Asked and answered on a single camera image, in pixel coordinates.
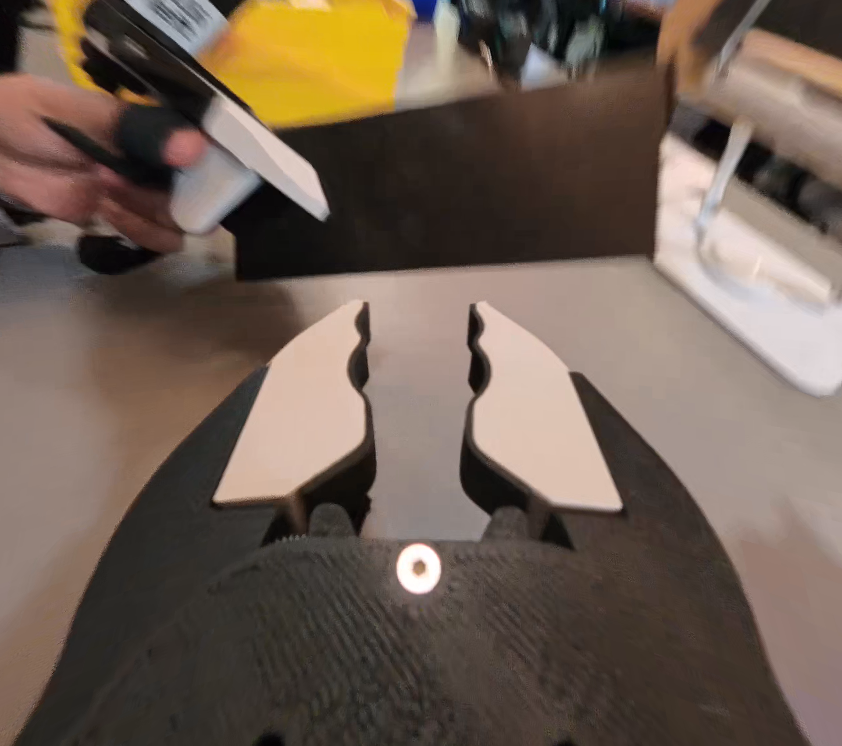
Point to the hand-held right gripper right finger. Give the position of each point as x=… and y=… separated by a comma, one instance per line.
x=546, y=423

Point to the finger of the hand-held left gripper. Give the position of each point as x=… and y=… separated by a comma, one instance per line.
x=263, y=154

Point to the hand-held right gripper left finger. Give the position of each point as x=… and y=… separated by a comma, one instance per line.
x=296, y=423

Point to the yellow plastic bin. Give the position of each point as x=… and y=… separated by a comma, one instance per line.
x=316, y=55

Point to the black divider plate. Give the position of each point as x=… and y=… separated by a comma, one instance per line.
x=493, y=187

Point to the person's left hand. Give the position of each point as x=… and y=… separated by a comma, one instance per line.
x=39, y=121

